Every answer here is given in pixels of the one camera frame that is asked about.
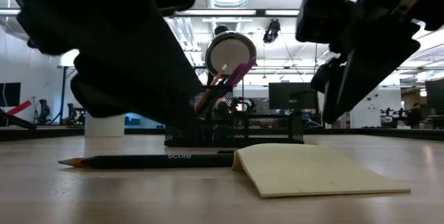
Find black mesh desk organizer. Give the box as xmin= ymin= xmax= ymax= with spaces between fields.
xmin=163 ymin=84 xmax=305 ymax=148

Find black aluminium table frame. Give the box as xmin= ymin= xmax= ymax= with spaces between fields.
xmin=0 ymin=126 xmax=444 ymax=142

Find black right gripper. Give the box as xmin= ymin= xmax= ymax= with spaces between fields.
xmin=309 ymin=0 xmax=444 ymax=125

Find person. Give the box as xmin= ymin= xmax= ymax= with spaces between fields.
xmin=407 ymin=102 xmax=425 ymax=130

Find black computer monitor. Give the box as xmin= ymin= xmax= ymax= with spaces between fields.
xmin=267 ymin=82 xmax=317 ymax=111
xmin=424 ymin=78 xmax=444 ymax=114

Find black wall screen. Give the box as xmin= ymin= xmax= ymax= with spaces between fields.
xmin=0 ymin=82 xmax=22 ymax=107

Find black desk lamp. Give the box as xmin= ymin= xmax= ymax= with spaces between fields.
xmin=204 ymin=24 xmax=258 ymax=86

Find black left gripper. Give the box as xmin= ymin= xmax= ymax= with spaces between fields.
xmin=0 ymin=0 xmax=206 ymax=128

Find overhead camera on mount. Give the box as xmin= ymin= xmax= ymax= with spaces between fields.
xmin=262 ymin=18 xmax=282 ymax=44

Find yellow sticky note pad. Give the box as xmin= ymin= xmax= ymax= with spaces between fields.
xmin=231 ymin=142 xmax=412 ymax=198

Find red bar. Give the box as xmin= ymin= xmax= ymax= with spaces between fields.
xmin=6 ymin=99 xmax=33 ymax=116

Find purple scissors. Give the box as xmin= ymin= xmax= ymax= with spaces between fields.
xmin=224 ymin=56 xmax=258 ymax=87

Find orange pencil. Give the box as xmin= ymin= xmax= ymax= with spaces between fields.
xmin=194 ymin=63 xmax=229 ymax=114

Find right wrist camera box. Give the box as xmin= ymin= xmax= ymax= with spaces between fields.
xmin=296 ymin=0 xmax=353 ymax=44

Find black tripod stand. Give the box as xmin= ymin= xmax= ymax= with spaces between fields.
xmin=56 ymin=64 xmax=76 ymax=126

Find black pencil with white print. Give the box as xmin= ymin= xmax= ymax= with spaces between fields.
xmin=57 ymin=152 xmax=236 ymax=170

